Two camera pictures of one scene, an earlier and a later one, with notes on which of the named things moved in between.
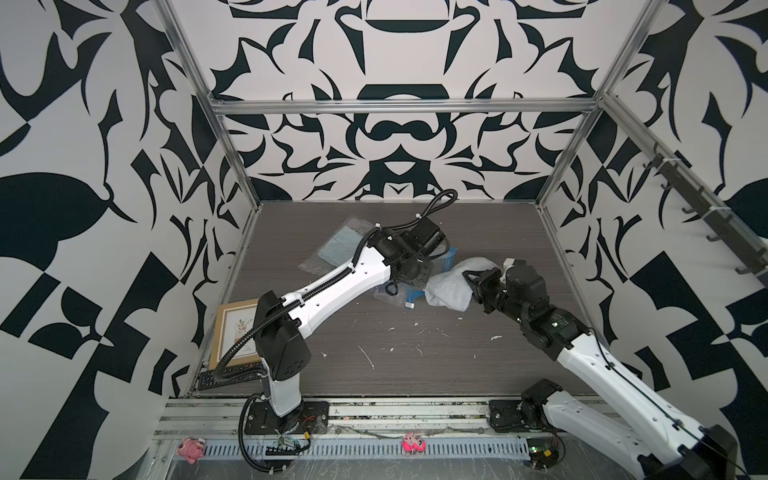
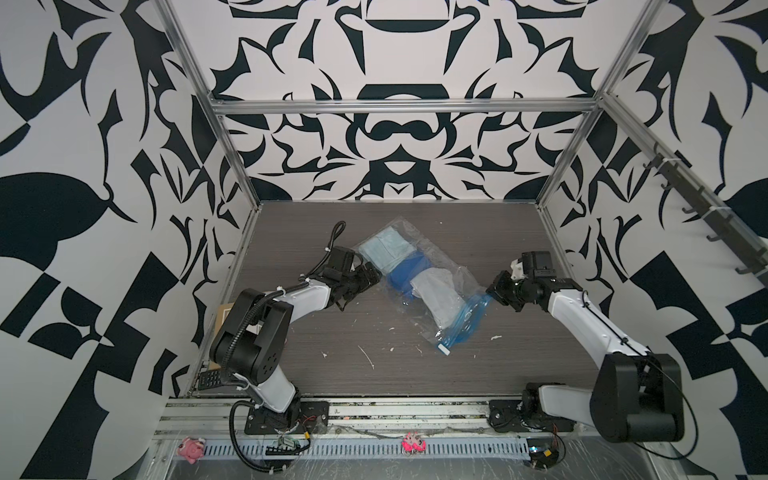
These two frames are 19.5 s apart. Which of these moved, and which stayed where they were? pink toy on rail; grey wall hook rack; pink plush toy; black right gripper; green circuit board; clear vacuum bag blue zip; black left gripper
Moved: black right gripper; black left gripper; clear vacuum bag blue zip
Stayed: green circuit board; pink plush toy; pink toy on rail; grey wall hook rack
